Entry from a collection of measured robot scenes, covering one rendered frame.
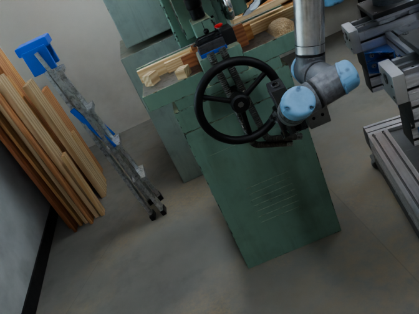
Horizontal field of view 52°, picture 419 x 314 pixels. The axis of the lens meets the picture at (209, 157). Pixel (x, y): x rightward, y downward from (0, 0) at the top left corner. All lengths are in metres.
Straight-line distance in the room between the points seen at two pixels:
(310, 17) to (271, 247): 1.09
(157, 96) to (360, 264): 1.01
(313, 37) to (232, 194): 0.80
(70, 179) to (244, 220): 1.37
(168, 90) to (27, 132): 1.35
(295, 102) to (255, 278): 1.07
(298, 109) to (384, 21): 0.86
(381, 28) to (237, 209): 0.88
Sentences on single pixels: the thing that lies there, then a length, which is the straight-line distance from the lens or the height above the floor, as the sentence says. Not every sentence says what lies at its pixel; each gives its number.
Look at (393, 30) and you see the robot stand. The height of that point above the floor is 0.73.
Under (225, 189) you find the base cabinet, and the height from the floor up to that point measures 0.43.
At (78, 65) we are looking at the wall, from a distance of 3.96.
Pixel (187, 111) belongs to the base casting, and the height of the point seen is 0.79.
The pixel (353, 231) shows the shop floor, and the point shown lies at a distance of 1.95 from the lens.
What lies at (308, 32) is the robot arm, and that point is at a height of 1.00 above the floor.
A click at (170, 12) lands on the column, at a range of 1.80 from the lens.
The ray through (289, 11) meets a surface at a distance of 1.69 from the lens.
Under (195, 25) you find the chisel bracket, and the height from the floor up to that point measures 1.03.
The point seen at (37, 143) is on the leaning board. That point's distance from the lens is 2.73.
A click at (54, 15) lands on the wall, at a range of 3.92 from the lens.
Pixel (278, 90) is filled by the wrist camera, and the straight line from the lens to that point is 1.21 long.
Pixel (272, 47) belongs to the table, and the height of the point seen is 0.88.
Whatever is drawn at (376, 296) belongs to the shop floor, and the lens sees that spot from 1.71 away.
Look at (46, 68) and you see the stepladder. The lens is 2.25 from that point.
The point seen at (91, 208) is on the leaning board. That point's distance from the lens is 2.90.
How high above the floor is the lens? 1.31
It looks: 27 degrees down
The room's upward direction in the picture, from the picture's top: 25 degrees counter-clockwise
